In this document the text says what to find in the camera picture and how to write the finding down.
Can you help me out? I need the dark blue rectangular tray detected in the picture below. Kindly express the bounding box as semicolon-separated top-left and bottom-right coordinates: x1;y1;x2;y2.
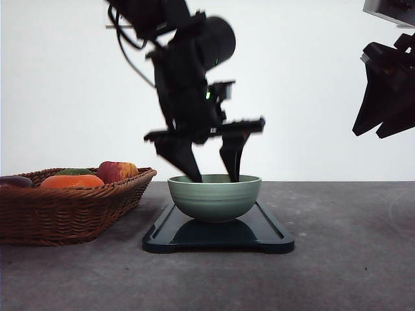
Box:
143;201;294;253

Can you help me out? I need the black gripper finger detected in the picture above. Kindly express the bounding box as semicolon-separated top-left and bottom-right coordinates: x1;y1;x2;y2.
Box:
376;107;415;139
220;131;250;183
352;62;415;137
145;130;202;182

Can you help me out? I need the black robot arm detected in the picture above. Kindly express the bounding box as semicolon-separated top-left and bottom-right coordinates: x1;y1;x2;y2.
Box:
121;0;266;183

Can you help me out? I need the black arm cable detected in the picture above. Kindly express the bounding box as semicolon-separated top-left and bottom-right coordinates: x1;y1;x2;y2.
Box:
108;3;156;86

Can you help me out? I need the light green bowl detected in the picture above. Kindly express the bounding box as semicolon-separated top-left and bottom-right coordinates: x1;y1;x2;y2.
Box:
167;174;261;222

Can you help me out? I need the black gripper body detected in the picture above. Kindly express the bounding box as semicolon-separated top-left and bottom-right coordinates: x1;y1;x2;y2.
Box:
360;33;415;76
144;17;265;144

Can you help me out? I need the white wall power socket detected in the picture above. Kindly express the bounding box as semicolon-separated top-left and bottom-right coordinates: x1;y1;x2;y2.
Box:
104;25;134;30

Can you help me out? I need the red yellow apple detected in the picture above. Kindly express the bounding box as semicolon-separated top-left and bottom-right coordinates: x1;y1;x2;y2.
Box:
97;161;138;183

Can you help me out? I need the grey camera box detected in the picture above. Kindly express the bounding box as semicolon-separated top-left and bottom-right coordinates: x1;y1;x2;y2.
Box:
362;0;415;29

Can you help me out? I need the dark green avocado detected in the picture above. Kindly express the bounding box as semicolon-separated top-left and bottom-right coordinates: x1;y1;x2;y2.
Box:
55;168;94;176

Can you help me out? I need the brown wicker basket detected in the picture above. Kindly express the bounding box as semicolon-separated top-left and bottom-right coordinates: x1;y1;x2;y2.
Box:
0;161;157;246

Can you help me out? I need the orange tangerine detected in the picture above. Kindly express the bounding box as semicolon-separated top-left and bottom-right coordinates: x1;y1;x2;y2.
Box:
40;175;104;188

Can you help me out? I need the dark purple eggplant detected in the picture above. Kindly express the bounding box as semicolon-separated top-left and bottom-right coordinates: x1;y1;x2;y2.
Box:
0;176;32;187

